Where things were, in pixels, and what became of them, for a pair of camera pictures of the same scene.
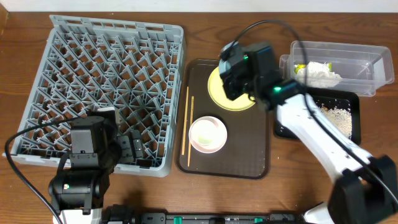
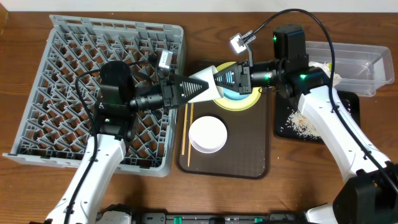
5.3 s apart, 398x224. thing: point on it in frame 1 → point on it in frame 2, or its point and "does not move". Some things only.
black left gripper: [121, 145] → [168, 94]
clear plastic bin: [333, 65] does not move
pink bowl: [208, 134] does not move
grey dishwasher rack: [87, 64] does not move
